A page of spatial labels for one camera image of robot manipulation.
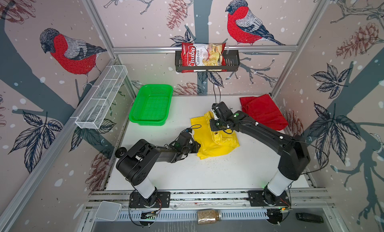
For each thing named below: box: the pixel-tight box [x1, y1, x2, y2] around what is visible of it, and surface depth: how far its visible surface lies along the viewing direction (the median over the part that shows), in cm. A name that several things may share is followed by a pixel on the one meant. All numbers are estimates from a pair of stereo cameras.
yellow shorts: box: [190, 111, 240, 160], surface depth 91 cm
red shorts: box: [239, 94, 289, 131], surface depth 111 cm
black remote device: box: [295, 212, 324, 224], surface depth 68 cm
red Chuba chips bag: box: [181, 42, 227, 73], surface depth 90 cm
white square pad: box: [95, 200, 122, 222], surface depth 71 cm
